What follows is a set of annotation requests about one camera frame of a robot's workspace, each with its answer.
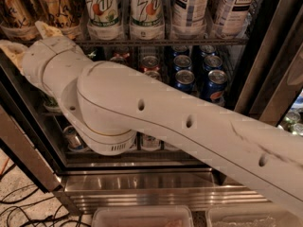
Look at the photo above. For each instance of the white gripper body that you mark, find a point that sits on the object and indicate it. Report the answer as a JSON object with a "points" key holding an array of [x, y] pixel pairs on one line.
{"points": [[35, 58]]}

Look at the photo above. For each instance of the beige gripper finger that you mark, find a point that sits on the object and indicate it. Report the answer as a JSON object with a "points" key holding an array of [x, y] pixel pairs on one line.
{"points": [[47, 29], [15, 52]]}

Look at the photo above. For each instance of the orange lacroix can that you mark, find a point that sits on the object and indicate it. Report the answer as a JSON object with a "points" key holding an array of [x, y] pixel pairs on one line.
{"points": [[19, 17], [64, 15]]}

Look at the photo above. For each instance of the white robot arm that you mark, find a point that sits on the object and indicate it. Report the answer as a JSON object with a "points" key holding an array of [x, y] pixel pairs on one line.
{"points": [[108, 103]]}

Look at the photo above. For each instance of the left 7UP can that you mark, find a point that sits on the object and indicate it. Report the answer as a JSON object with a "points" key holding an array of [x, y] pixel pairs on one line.
{"points": [[104, 18]]}

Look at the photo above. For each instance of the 7up can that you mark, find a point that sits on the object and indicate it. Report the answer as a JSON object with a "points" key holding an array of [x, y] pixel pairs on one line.
{"points": [[146, 19], [104, 18]]}

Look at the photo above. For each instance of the left silver blue can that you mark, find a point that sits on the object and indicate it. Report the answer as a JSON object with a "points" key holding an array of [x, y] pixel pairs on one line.
{"points": [[74, 141]]}

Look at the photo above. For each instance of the right 7UP can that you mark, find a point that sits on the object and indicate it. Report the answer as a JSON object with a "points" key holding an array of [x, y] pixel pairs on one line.
{"points": [[146, 19]]}

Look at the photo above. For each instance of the front right Coca-Cola can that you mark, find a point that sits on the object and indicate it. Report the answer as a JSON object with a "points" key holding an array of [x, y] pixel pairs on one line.
{"points": [[153, 74]]}

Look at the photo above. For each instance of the front left Pepsi can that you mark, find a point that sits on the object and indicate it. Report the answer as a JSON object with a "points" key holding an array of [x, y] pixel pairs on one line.
{"points": [[184, 81]]}

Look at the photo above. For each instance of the pepsi can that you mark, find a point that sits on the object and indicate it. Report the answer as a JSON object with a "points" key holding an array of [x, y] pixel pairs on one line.
{"points": [[184, 81], [214, 85]]}

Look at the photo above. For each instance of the front right Pepsi can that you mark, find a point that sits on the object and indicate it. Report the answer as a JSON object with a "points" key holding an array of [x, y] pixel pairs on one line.
{"points": [[214, 85]]}

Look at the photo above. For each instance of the steel fridge cabinet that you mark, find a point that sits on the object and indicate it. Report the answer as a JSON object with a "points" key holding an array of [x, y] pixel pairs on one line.
{"points": [[32, 125]]}

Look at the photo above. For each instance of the glass fridge door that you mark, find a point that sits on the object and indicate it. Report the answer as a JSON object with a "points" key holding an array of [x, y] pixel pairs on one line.
{"points": [[271, 69]]}

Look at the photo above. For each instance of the left water bottle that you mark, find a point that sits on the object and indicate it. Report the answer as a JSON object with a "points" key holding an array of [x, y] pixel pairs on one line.
{"points": [[149, 143]]}

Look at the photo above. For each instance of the left Teas Tea bottle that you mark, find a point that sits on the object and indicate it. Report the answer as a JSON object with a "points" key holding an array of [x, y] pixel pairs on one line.
{"points": [[188, 17]]}

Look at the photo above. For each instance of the teas tea bottle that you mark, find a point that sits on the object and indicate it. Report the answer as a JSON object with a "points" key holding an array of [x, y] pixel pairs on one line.
{"points": [[188, 17], [228, 17]]}

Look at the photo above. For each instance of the left clear plastic bin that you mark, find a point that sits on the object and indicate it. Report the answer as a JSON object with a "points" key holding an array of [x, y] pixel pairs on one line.
{"points": [[143, 216]]}

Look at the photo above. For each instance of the clear plastic bin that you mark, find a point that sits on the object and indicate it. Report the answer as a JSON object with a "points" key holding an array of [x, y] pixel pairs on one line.
{"points": [[143, 216], [251, 215]]}

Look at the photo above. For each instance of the right Teas Tea bottle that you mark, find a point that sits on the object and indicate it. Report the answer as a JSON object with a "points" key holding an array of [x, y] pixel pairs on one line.
{"points": [[228, 17]]}

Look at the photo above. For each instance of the right clear plastic bin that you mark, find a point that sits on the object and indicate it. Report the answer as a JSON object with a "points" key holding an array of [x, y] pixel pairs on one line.
{"points": [[251, 215]]}

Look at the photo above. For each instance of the top wire shelf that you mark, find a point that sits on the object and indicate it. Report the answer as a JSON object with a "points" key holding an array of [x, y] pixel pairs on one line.
{"points": [[135, 43]]}

